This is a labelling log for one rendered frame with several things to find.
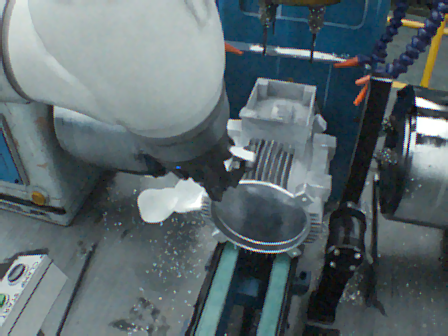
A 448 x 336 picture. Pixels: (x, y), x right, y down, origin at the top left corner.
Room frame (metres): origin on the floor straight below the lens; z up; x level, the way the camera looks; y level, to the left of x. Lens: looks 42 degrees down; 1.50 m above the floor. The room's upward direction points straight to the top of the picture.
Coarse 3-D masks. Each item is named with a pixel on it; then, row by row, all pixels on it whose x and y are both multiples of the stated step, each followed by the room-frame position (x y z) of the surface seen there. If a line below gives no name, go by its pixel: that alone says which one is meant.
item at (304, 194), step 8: (240, 112) 0.62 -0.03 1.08; (320, 120) 0.59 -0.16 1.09; (320, 128) 0.58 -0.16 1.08; (304, 184) 0.42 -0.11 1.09; (296, 192) 0.42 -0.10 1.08; (304, 192) 0.41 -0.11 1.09; (312, 192) 0.42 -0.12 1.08; (304, 200) 0.41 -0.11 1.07; (312, 200) 0.41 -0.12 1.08; (216, 232) 0.44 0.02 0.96; (224, 240) 0.44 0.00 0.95; (296, 248) 0.41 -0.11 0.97
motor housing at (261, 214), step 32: (256, 160) 0.47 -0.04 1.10; (288, 160) 0.47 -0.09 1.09; (320, 160) 0.51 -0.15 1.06; (224, 192) 0.50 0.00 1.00; (256, 192) 0.55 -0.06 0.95; (288, 192) 0.42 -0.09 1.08; (224, 224) 0.46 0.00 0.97; (256, 224) 0.48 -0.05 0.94; (288, 224) 0.47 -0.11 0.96; (320, 224) 0.41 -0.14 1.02
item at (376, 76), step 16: (384, 80) 0.45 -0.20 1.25; (368, 96) 0.45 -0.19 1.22; (384, 96) 0.45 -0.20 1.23; (368, 112) 0.45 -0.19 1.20; (384, 112) 0.45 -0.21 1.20; (368, 128) 0.45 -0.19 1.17; (368, 144) 0.45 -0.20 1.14; (352, 160) 0.45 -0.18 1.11; (368, 160) 0.45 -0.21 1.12; (352, 176) 0.45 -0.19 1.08; (352, 192) 0.45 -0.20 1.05
